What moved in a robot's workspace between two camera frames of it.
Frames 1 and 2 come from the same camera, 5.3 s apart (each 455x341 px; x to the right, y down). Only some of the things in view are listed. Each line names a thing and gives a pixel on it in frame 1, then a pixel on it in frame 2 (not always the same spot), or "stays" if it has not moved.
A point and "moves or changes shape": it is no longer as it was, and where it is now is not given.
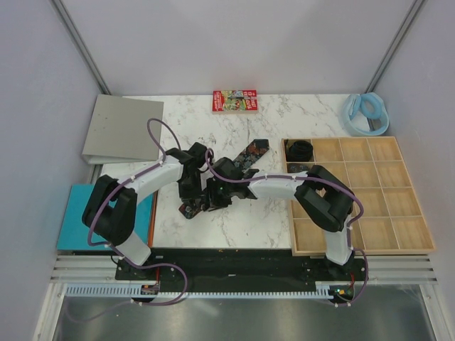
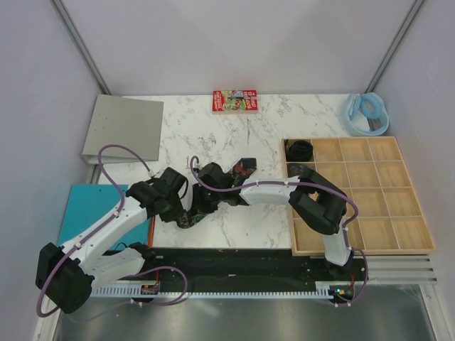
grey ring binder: x=119 y=131 stays
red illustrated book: x=235 y=101 stays
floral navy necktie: x=244 y=162 moves or changes shape
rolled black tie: x=299 y=151 stays
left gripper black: x=187 y=196 to x=174 y=215
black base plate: x=240 y=266 stays
